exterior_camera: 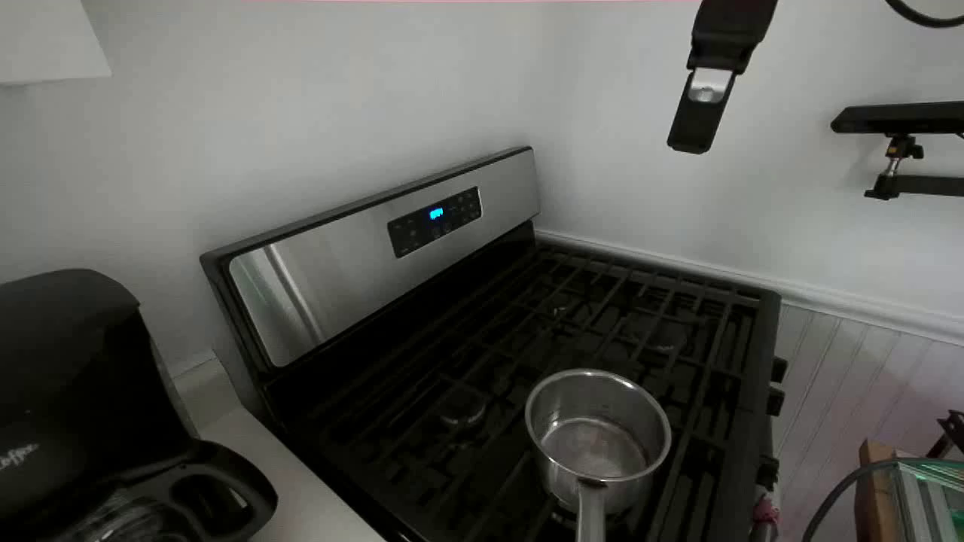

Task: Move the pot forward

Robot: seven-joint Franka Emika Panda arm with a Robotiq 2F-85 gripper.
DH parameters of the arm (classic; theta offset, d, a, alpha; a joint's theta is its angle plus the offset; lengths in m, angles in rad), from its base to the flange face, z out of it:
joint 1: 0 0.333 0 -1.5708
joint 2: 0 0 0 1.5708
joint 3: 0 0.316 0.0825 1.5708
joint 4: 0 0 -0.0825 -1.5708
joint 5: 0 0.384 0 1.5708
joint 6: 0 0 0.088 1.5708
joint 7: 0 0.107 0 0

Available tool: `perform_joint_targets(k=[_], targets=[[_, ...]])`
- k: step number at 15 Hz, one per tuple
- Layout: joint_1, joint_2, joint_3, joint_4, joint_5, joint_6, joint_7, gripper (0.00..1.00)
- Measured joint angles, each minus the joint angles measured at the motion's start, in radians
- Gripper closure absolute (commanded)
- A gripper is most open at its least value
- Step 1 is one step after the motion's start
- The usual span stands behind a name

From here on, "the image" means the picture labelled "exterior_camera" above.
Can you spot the stainless steel saucepan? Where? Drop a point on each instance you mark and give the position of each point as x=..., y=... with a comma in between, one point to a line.
x=596, y=445

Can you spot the black coffee maker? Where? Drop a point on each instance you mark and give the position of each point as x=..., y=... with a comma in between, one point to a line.
x=90, y=441

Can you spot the glass and wood box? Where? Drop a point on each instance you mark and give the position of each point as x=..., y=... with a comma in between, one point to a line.
x=914, y=499

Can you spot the black and steel gas stove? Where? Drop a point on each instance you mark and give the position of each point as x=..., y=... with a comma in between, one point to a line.
x=393, y=349

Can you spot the black hanging device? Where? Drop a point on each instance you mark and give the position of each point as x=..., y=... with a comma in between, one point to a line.
x=721, y=45

